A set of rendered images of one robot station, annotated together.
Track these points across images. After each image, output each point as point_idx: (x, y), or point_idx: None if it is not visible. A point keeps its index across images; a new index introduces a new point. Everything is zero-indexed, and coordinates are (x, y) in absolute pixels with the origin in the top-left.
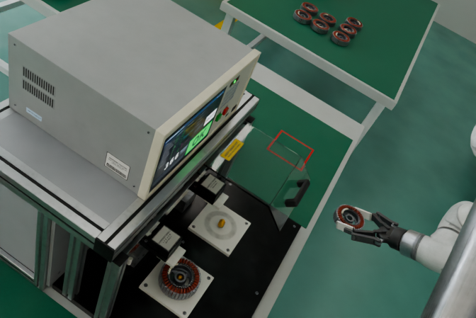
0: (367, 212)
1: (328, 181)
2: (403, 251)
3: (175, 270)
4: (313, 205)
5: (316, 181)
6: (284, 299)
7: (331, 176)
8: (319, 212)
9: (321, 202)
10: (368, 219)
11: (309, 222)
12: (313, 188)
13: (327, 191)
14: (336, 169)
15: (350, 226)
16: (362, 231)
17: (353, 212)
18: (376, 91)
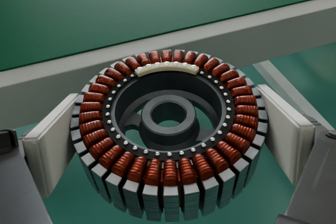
0: (287, 115)
1: (253, 6)
2: None
3: None
4: (99, 36)
5: None
6: None
7: None
8: (93, 61)
9: (144, 43)
10: (288, 175)
11: (4, 72)
12: (165, 5)
13: (215, 26)
14: None
15: (43, 123)
16: (6, 180)
17: (220, 97)
18: None
